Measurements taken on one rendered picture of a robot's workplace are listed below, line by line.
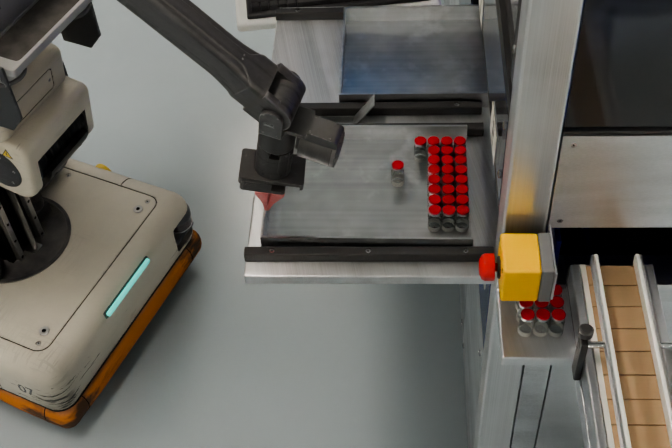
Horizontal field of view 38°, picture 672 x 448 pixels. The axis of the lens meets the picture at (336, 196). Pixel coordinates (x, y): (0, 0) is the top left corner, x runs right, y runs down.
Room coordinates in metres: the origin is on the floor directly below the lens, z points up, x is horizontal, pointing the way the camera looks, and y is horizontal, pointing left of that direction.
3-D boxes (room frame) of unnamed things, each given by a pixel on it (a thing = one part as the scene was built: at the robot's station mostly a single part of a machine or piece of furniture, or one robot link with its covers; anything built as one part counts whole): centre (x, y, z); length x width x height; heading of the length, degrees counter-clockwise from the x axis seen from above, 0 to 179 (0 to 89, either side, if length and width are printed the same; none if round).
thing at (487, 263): (0.87, -0.22, 0.99); 0.04 x 0.04 x 0.04; 84
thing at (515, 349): (0.84, -0.30, 0.87); 0.14 x 0.13 x 0.02; 84
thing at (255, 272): (1.30, -0.11, 0.87); 0.70 x 0.48 x 0.02; 174
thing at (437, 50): (1.46, -0.20, 0.90); 0.34 x 0.26 x 0.04; 84
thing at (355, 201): (1.13, -0.06, 0.90); 0.34 x 0.26 x 0.04; 84
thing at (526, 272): (0.86, -0.26, 0.99); 0.08 x 0.07 x 0.07; 84
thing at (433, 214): (1.12, -0.17, 0.90); 0.18 x 0.02 x 0.05; 174
